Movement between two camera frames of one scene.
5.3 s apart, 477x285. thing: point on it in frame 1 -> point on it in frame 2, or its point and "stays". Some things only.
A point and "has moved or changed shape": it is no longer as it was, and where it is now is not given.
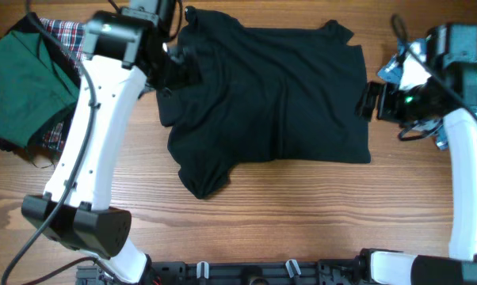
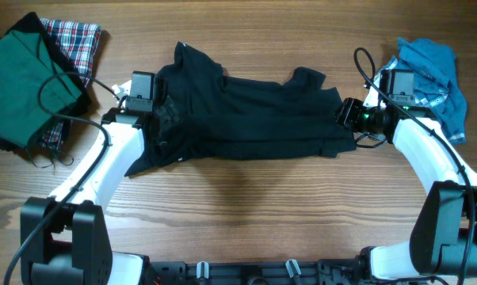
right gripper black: x=387 y=111 -> x=349 y=111
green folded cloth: x=26 y=88 stays
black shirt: x=263 y=94 has moved or changed shape
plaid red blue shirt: x=71 y=34 stays
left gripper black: x=182 y=73 -> x=168 y=114
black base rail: x=241 y=272 stays
